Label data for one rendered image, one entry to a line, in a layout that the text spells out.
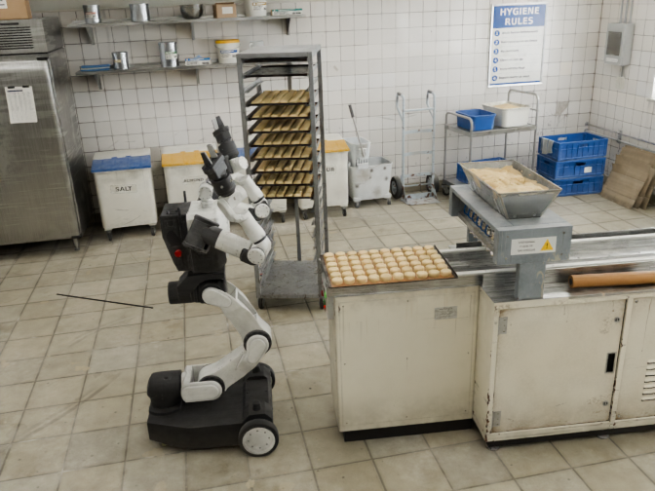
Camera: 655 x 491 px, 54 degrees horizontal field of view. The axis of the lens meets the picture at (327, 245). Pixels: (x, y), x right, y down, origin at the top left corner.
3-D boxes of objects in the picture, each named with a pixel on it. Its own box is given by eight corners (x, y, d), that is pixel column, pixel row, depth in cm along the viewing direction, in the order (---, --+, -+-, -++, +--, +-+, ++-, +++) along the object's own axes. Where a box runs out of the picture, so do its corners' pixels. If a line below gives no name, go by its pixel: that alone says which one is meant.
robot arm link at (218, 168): (195, 170, 255) (208, 194, 263) (214, 169, 251) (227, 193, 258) (210, 152, 264) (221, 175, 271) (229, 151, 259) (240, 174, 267)
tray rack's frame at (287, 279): (325, 308, 460) (314, 51, 396) (255, 308, 464) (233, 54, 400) (331, 273, 519) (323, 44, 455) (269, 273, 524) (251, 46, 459)
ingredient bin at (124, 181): (103, 244, 613) (89, 166, 585) (106, 223, 671) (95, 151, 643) (161, 237, 625) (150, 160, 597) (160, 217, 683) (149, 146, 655)
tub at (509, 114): (506, 119, 709) (508, 100, 702) (531, 125, 670) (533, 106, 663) (479, 122, 697) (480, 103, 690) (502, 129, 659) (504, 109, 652)
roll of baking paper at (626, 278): (651, 280, 298) (653, 268, 296) (658, 285, 293) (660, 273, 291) (567, 284, 297) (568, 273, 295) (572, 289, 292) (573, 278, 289)
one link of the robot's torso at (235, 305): (255, 362, 322) (193, 299, 306) (255, 345, 339) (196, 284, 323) (279, 345, 320) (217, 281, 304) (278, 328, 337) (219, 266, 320)
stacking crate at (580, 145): (584, 149, 729) (586, 132, 721) (606, 157, 692) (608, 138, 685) (536, 154, 715) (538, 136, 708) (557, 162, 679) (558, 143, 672)
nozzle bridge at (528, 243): (505, 241, 352) (510, 180, 340) (565, 296, 285) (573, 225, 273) (446, 245, 349) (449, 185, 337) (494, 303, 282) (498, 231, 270)
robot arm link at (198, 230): (211, 253, 276) (181, 241, 276) (213, 253, 285) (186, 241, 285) (221, 228, 276) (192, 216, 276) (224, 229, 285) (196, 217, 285)
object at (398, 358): (453, 395, 362) (460, 247, 330) (473, 433, 330) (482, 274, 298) (330, 406, 356) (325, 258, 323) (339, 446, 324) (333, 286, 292)
